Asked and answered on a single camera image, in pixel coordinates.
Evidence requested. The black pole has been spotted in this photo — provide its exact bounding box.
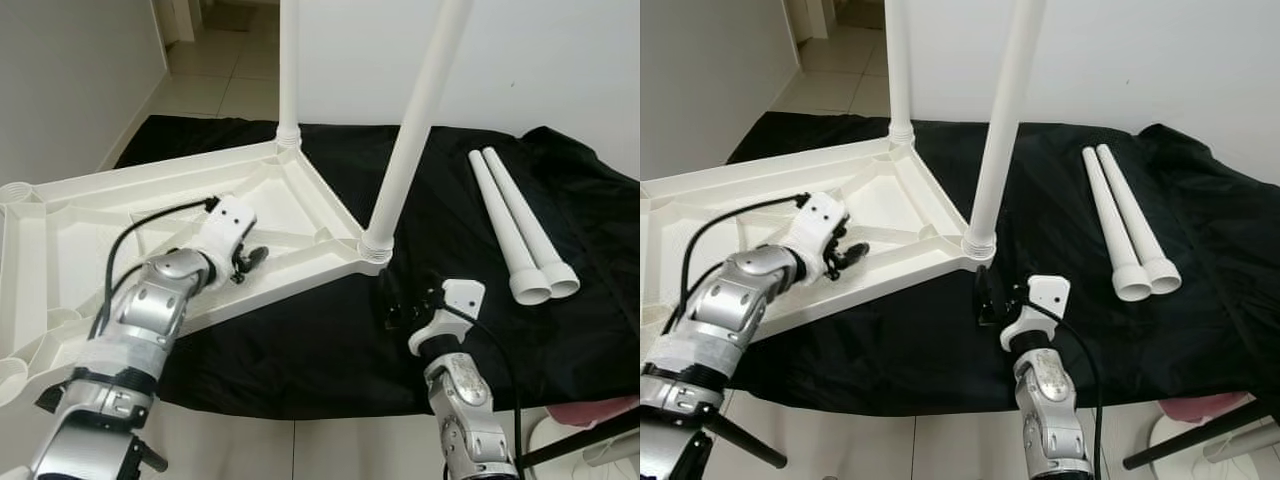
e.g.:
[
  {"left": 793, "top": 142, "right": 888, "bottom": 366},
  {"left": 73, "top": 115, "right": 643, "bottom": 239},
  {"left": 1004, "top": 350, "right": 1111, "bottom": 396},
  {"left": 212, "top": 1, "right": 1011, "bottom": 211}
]
[
  {"left": 520, "top": 405, "right": 641, "bottom": 469},
  {"left": 1122, "top": 398, "right": 1280, "bottom": 471}
]

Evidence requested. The white door frame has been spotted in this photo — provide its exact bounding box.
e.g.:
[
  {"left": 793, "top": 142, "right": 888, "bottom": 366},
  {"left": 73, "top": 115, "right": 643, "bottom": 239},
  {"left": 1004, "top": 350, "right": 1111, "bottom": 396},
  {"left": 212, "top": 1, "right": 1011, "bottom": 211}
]
[
  {"left": 160, "top": 0, "right": 203, "bottom": 46},
  {"left": 785, "top": 0, "right": 833, "bottom": 41}
]

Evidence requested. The black cloth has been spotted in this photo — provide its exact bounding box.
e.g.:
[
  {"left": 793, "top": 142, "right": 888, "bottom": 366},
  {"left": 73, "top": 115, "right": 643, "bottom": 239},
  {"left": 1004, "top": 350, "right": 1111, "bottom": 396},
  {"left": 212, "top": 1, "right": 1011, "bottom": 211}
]
[
  {"left": 690, "top": 110, "right": 1280, "bottom": 413},
  {"left": 115, "top": 115, "right": 641, "bottom": 421}
]

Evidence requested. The white plastic table top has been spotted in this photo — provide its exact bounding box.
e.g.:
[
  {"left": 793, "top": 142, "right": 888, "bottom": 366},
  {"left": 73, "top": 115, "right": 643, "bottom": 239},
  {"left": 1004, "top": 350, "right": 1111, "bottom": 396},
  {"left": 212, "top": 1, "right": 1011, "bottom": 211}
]
[
  {"left": 640, "top": 135, "right": 998, "bottom": 346},
  {"left": 0, "top": 138, "right": 394, "bottom": 408}
]

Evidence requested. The pink cushion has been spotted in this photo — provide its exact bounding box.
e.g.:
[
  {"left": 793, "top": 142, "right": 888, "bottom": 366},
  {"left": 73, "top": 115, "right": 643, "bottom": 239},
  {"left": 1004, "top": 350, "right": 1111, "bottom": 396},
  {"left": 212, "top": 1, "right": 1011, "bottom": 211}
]
[
  {"left": 545, "top": 397, "right": 641, "bottom": 426},
  {"left": 1160, "top": 392, "right": 1256, "bottom": 423}
]

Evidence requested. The black stand leg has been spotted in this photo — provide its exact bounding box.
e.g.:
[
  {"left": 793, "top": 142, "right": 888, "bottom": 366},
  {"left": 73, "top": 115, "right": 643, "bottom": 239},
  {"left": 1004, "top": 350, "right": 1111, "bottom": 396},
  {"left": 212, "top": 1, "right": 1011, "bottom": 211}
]
[
  {"left": 128, "top": 438, "right": 169, "bottom": 473},
  {"left": 700, "top": 408, "right": 791, "bottom": 471}
]

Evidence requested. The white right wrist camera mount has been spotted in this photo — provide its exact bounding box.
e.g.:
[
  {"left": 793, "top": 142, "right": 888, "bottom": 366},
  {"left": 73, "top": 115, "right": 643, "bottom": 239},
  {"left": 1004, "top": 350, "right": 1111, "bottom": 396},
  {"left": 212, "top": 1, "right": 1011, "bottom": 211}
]
[
  {"left": 408, "top": 280, "right": 487, "bottom": 353},
  {"left": 1000, "top": 275, "right": 1071, "bottom": 351}
]

